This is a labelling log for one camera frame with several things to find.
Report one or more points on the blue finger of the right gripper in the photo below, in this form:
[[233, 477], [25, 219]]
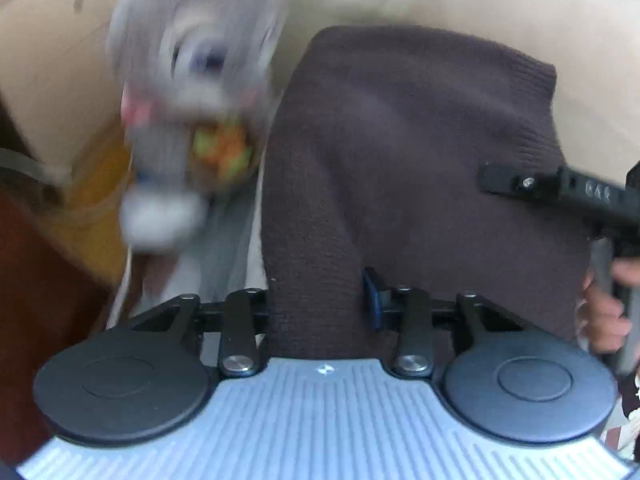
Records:
[[518, 184]]

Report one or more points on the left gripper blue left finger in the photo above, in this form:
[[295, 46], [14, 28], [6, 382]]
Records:
[[244, 317]]

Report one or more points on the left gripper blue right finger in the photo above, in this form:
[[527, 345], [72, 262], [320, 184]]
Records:
[[406, 312]]

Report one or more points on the dark brown cable-knit sweater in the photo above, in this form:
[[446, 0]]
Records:
[[372, 163]]

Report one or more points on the person's right hand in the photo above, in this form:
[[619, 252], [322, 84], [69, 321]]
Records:
[[600, 318]]

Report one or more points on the folded white sweater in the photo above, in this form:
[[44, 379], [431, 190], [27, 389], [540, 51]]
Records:
[[255, 268]]

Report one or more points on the folded grey sweater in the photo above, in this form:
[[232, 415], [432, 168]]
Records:
[[212, 264]]

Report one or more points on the red wooden drawer cabinet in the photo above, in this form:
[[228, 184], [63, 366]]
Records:
[[61, 261]]

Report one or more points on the grey plush bunny toy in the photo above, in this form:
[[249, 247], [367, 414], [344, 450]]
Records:
[[196, 106]]

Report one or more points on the cream cabinet behind bunny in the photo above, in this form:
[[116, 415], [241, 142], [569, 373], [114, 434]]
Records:
[[55, 78]]

